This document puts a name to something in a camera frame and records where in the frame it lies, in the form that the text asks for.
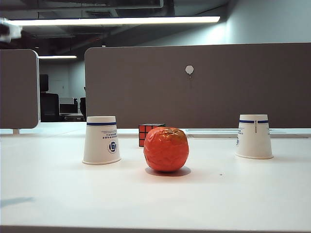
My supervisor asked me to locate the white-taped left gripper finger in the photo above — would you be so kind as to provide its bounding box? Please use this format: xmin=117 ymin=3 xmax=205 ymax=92
xmin=0 ymin=18 xmax=23 ymax=44

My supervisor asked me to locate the white paper cup blue stripe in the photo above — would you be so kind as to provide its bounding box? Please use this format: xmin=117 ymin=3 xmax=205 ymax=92
xmin=82 ymin=116 xmax=122 ymax=166
xmin=234 ymin=114 xmax=274 ymax=160

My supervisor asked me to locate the short ceiling strip light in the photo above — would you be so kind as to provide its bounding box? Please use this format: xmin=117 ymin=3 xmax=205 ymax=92
xmin=38 ymin=55 xmax=78 ymax=59

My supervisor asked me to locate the small brown desk divider panel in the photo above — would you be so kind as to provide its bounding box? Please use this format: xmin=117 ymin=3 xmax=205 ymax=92
xmin=0 ymin=49 xmax=40 ymax=130

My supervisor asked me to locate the black office chair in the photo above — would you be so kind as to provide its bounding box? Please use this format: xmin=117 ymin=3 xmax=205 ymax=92
xmin=40 ymin=92 xmax=60 ymax=122

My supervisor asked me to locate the dark computer monitor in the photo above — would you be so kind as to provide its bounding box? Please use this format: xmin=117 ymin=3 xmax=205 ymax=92
xmin=59 ymin=103 xmax=80 ymax=115

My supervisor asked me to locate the long ceiling strip light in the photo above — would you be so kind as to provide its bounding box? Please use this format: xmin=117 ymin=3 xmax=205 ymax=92
xmin=4 ymin=16 xmax=221 ymax=27

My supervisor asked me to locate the white round adhesive hook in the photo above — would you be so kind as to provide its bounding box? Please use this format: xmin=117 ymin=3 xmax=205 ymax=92
xmin=185 ymin=64 xmax=195 ymax=79

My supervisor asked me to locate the large brown desk divider panel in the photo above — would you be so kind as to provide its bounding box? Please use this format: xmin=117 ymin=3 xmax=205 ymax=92
xmin=84 ymin=43 xmax=311 ymax=130

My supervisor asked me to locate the wrinkled orange fruit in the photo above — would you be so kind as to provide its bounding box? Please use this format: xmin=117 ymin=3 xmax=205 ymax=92
xmin=143 ymin=126 xmax=189 ymax=173

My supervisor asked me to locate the Rubik's cube black frame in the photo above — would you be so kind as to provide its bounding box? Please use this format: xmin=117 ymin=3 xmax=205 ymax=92
xmin=138 ymin=123 xmax=166 ymax=148

